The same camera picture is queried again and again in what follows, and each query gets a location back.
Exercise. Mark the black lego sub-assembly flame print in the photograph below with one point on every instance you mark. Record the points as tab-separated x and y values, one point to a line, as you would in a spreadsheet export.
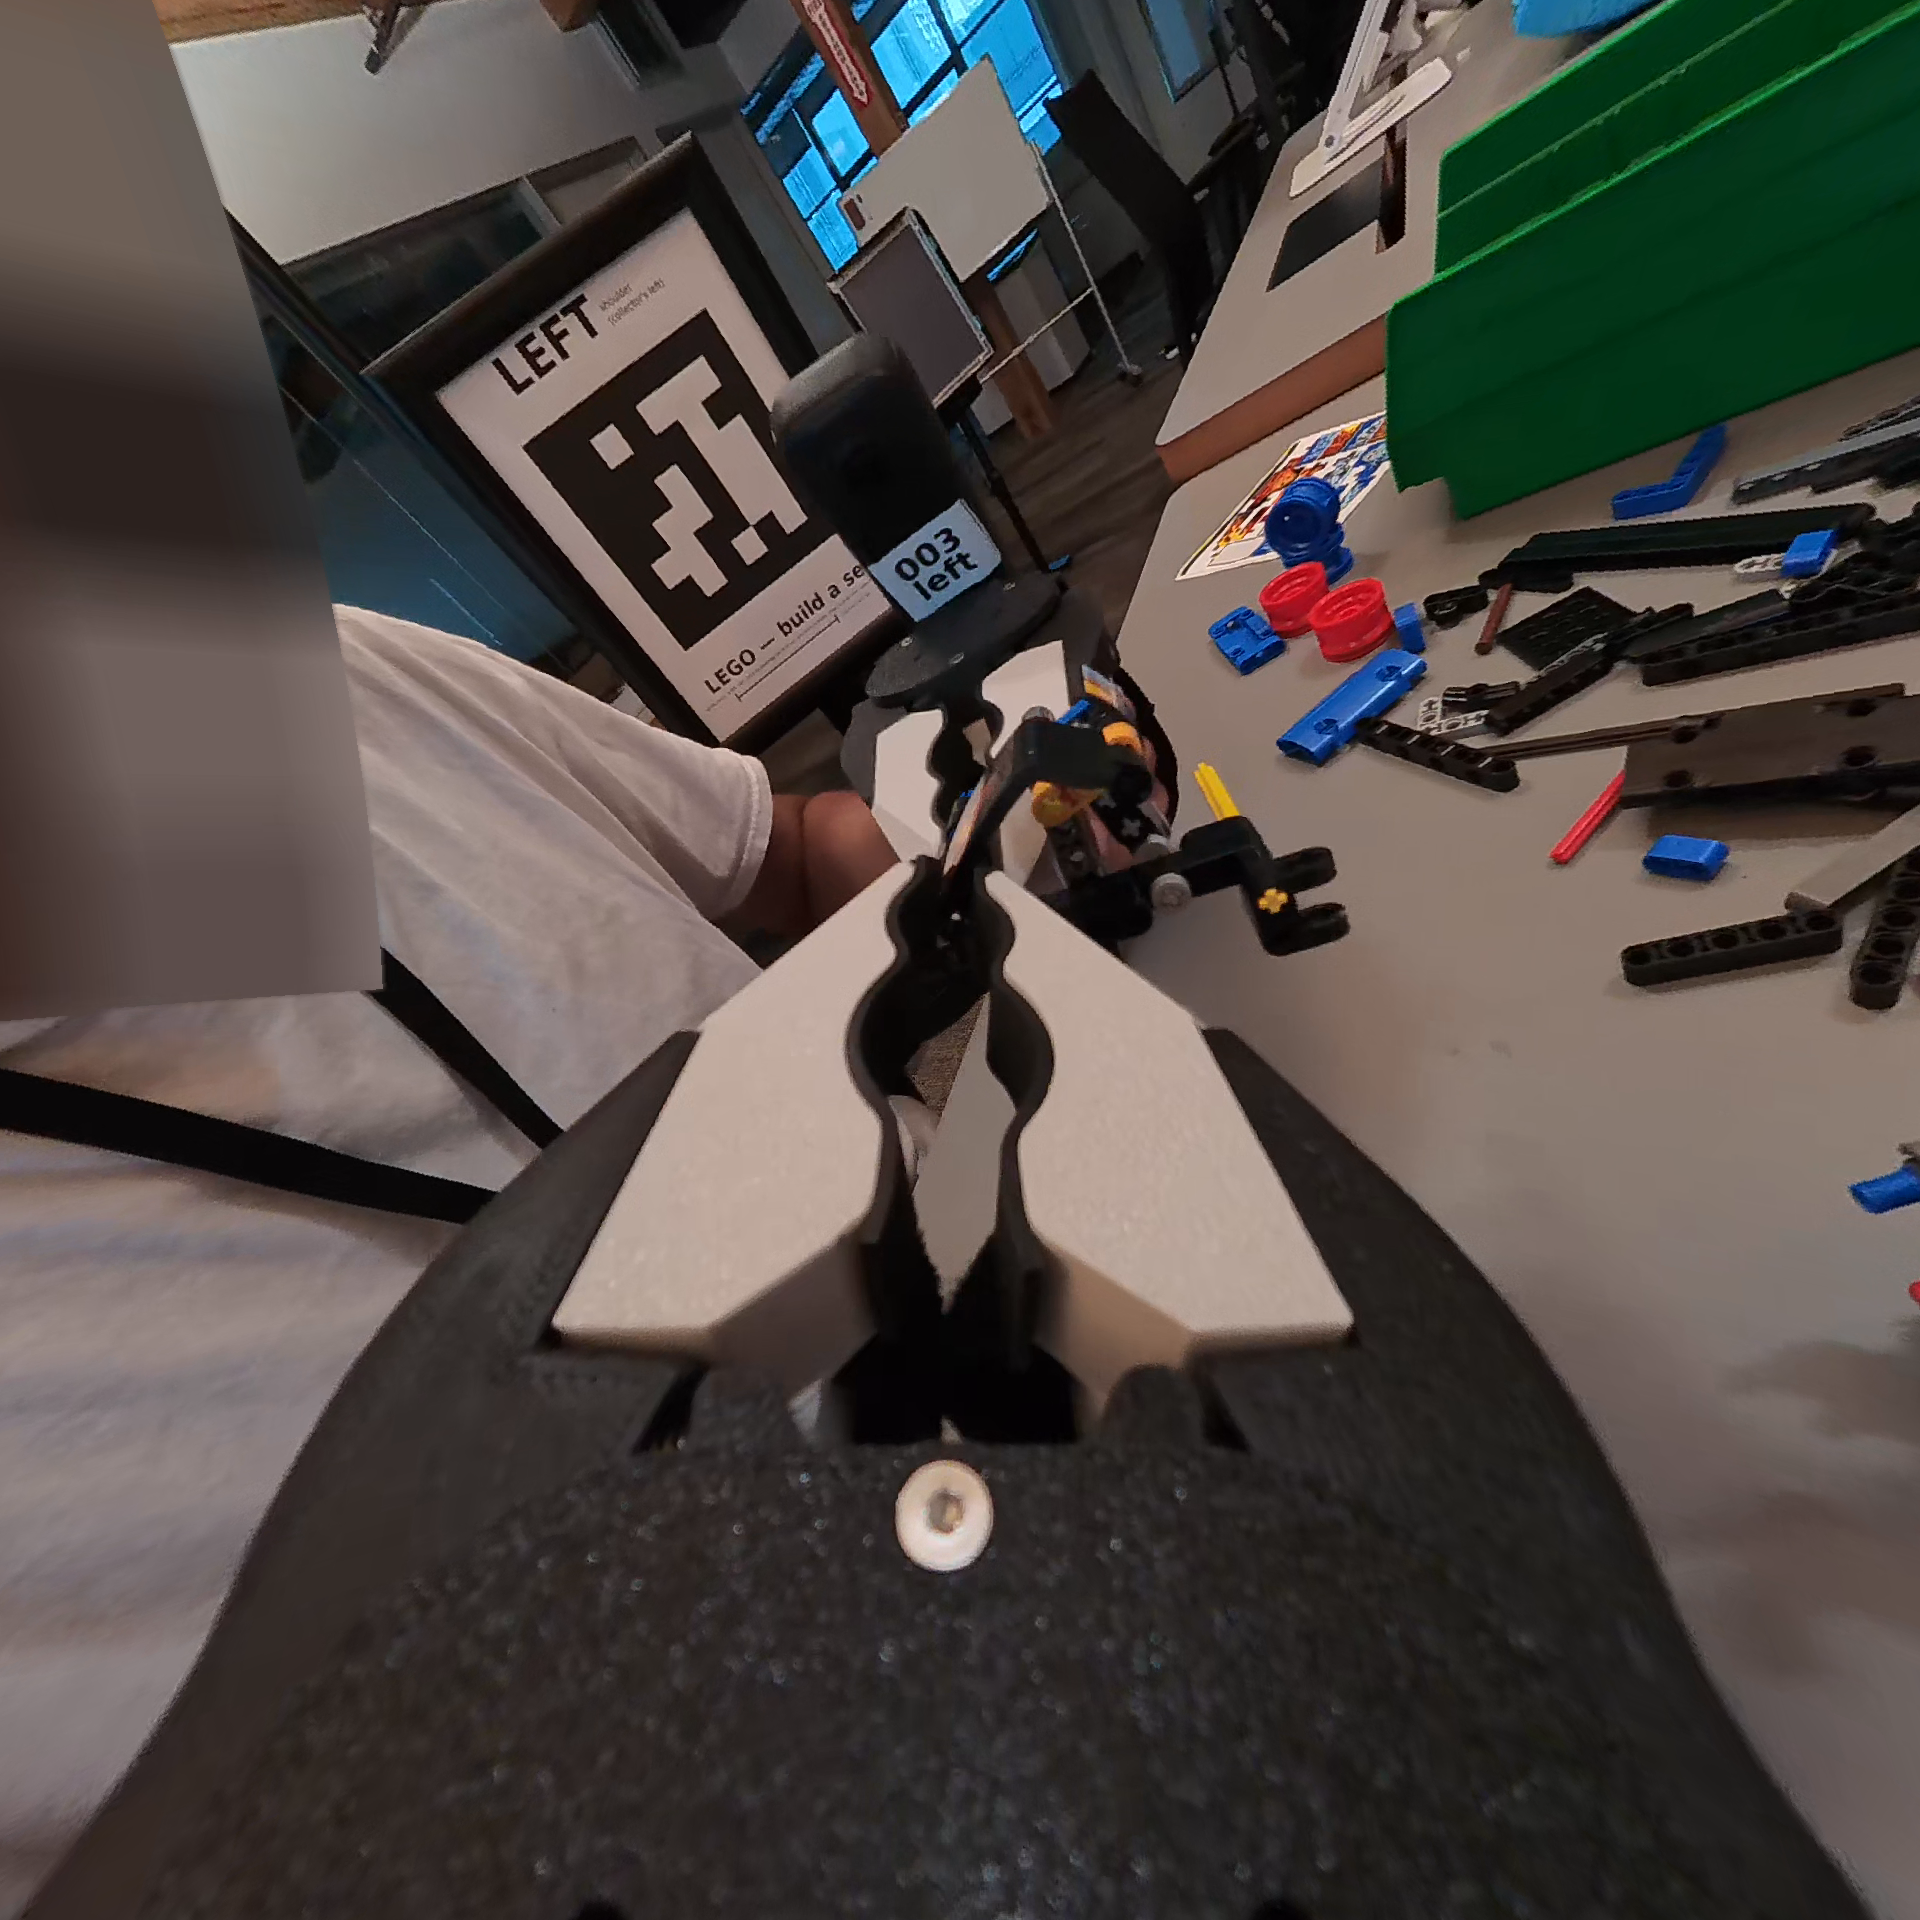
1223	863

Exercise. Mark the red lego wheel rim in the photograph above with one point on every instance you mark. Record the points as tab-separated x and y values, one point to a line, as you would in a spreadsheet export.
1348	622
1292	599

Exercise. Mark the green plastic storage bin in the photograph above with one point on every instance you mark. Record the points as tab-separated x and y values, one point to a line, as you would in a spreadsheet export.
1651	299

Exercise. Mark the black framed marker sign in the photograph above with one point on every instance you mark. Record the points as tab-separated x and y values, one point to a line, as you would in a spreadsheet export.
556	389

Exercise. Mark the light blue object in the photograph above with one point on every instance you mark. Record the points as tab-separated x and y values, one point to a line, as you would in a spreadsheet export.
1588	14

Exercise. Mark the person in white shirt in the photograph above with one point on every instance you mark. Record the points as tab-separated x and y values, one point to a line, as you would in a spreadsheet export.
523	839

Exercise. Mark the blue lego piece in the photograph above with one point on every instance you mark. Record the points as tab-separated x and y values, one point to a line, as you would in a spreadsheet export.
1881	1189

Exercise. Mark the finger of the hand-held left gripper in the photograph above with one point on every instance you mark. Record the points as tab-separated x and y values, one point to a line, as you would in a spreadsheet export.
1036	681
907	795

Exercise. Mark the white metal stand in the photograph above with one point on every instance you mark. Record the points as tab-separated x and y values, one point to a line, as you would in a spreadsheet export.
1358	135

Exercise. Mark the pile of lego beams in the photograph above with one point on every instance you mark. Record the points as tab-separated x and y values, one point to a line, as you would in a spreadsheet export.
1723	629

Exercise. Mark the grey framed monitor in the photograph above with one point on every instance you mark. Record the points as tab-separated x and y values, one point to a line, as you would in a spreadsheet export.
907	306

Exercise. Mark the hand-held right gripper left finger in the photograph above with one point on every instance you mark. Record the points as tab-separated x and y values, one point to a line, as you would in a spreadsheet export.
720	1185

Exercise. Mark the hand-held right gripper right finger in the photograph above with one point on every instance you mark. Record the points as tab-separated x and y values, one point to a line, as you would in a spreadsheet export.
1170	1201

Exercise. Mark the blue lego wheel rim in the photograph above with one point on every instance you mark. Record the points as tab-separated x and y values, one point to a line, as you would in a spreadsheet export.
1306	523

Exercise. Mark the colourful sticker sheet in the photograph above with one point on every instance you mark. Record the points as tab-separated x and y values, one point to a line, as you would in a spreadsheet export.
1348	451

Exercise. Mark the rolling whiteboard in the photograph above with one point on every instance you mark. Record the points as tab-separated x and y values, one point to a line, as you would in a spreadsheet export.
961	182

